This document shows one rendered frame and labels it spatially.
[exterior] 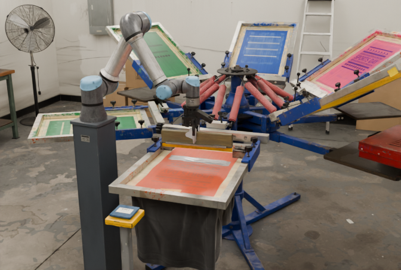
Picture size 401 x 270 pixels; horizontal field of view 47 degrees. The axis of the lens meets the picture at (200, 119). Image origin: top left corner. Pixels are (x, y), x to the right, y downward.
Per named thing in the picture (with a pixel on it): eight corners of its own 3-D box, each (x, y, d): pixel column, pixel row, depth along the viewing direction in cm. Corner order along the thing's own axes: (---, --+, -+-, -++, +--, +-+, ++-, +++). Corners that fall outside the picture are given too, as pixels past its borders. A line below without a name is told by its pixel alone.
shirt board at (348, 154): (428, 172, 269) (429, 159, 267) (395, 193, 243) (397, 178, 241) (253, 122, 364) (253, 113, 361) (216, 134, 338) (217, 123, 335)
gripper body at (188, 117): (186, 123, 259) (186, 102, 256) (200, 125, 257) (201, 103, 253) (181, 127, 252) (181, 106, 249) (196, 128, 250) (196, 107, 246)
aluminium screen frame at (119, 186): (225, 209, 208) (225, 202, 206) (108, 192, 224) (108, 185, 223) (258, 150, 280) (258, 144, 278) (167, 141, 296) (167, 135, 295)
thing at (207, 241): (215, 278, 230) (216, 199, 217) (132, 263, 243) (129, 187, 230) (216, 275, 233) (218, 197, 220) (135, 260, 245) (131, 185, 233)
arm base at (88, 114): (73, 120, 255) (72, 103, 252) (91, 113, 268) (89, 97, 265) (96, 123, 248) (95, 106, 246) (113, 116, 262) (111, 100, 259)
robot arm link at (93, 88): (76, 103, 252) (74, 78, 248) (90, 97, 264) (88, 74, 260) (96, 104, 248) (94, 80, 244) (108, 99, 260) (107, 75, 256)
